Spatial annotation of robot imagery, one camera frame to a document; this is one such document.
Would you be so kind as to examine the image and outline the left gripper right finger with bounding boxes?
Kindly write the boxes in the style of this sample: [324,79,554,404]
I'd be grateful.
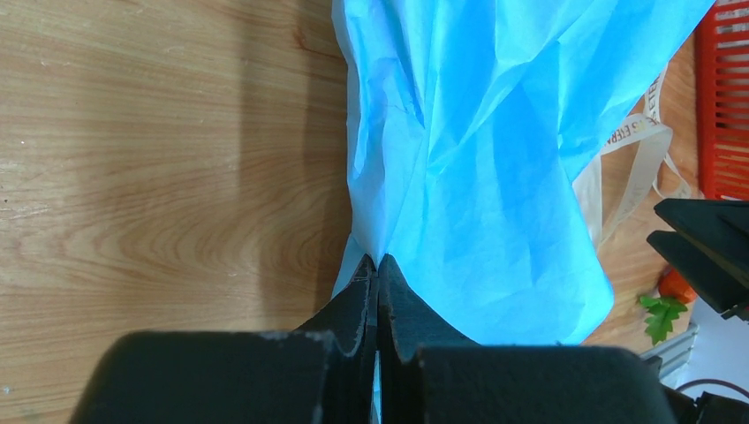
[378,255,677,423]

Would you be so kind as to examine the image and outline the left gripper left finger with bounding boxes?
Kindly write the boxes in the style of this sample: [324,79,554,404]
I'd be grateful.
[72,257,376,423]

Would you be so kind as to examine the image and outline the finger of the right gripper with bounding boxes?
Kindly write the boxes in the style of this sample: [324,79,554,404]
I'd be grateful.
[647,231,748,321]
[654,199,748,258]

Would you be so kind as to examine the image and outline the cream ribbon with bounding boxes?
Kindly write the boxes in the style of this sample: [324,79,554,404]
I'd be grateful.
[572,68,692,248]

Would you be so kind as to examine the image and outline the toy carrot with leaves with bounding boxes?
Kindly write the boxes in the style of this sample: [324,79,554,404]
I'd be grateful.
[639,266,698,346]

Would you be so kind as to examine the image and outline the red shopping basket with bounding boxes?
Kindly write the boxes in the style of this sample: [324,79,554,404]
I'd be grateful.
[695,1,748,201]

